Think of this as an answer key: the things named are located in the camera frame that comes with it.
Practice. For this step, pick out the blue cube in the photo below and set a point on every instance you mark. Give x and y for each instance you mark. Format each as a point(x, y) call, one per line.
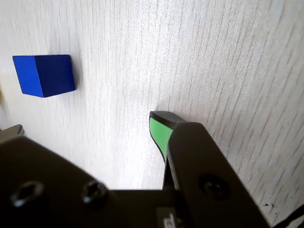
point(52, 76)

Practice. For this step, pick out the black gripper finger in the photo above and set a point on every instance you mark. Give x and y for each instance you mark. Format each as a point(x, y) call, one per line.
point(12, 131)

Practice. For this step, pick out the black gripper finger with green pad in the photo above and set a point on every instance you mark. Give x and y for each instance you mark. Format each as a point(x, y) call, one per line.
point(160, 133)

